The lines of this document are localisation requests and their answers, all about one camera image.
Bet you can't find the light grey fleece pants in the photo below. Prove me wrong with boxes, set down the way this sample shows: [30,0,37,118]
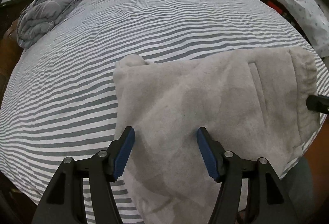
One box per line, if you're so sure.
[113,46,320,223]

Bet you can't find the person's teal trouser leg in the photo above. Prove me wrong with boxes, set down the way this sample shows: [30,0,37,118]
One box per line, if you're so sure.
[282,157,315,223]

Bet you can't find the white dotted pillow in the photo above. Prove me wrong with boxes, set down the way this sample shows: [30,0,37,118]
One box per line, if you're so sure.
[278,0,328,58]

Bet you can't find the grey white striped bed sheet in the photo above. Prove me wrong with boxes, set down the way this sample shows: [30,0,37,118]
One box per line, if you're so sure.
[1,0,328,223]

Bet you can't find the dark carved wooden headboard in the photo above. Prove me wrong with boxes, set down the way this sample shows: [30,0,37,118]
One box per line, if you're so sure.
[1,0,34,101]

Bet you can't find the grey blue folded quilt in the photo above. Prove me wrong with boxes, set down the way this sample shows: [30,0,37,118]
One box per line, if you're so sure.
[16,0,82,49]

